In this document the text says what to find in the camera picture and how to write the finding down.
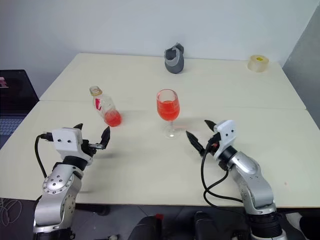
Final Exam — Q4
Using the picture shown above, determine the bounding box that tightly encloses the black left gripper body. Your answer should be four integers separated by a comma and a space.
79, 139, 105, 161

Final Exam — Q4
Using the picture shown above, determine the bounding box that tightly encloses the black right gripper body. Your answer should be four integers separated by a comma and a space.
205, 131, 223, 154

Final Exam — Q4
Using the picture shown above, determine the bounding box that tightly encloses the clear plastic bottle red drink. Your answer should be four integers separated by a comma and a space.
89, 85, 123, 128

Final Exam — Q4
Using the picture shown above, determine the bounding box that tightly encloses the wine glass with red drink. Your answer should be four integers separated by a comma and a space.
156, 88, 181, 140

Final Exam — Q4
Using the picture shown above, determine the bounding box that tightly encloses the black laptop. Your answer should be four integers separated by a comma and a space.
0, 69, 40, 150

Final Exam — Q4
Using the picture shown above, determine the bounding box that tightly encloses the dark grey printed holder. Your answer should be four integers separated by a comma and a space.
163, 42, 186, 75

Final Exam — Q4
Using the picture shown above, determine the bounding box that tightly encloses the clear tape roll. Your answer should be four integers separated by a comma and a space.
247, 54, 271, 74

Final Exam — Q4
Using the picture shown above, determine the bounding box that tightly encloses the dark rounded shape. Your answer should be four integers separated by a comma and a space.
129, 213, 172, 240

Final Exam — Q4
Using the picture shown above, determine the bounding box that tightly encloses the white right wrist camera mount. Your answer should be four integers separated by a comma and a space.
212, 119, 236, 160

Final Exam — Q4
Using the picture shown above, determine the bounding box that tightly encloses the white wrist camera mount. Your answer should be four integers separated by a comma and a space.
212, 119, 236, 160
51, 126, 94, 166

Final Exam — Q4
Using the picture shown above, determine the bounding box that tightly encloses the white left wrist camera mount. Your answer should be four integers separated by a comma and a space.
51, 126, 94, 166

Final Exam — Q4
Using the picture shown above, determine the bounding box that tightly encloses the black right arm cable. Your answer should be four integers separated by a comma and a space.
200, 141, 248, 209

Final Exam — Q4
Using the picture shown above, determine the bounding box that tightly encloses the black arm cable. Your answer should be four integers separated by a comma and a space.
34, 130, 54, 179
200, 141, 248, 209

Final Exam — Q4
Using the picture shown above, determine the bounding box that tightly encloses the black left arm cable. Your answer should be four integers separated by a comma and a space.
34, 130, 54, 179

